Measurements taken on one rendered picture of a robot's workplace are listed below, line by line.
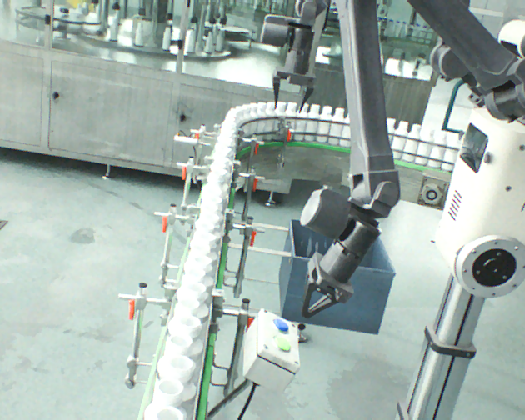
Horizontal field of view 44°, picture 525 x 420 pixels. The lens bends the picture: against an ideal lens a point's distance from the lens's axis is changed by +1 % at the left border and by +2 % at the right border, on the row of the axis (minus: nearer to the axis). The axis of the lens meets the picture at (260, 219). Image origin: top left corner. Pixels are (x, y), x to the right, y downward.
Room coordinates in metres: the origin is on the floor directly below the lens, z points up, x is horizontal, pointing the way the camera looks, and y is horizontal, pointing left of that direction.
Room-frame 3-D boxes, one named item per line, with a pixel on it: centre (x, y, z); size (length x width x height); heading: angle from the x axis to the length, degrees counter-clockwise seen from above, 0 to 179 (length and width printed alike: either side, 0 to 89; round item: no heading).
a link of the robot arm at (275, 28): (1.63, 0.02, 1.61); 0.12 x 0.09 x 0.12; 95
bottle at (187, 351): (0.86, 0.09, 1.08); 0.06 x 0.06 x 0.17
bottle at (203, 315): (1.04, 0.09, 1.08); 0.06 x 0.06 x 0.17
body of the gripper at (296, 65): (1.64, -0.02, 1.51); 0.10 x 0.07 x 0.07; 94
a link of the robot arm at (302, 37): (1.64, -0.01, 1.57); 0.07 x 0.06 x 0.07; 95
